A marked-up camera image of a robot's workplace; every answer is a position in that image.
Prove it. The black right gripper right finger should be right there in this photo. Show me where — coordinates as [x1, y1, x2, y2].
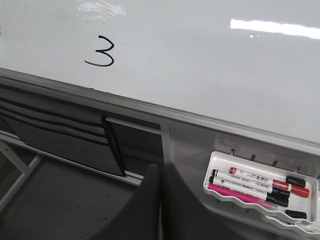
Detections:
[161, 163, 235, 240]

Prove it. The pink marker pen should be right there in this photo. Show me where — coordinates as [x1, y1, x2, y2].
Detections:
[207, 183, 278, 211]

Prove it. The white plastic marker tray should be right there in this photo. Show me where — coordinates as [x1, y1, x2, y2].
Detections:
[203, 151, 320, 239]

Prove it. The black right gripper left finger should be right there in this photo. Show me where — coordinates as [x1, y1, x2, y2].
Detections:
[91, 164, 160, 240]

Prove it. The black capped whiteboard marker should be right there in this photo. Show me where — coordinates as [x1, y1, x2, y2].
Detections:
[209, 169, 290, 201]

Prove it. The white whiteboard with aluminium frame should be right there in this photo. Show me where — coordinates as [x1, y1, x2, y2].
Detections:
[0, 0, 320, 155]

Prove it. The red capped whiteboard marker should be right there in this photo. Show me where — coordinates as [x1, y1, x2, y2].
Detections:
[229, 166, 310, 198]

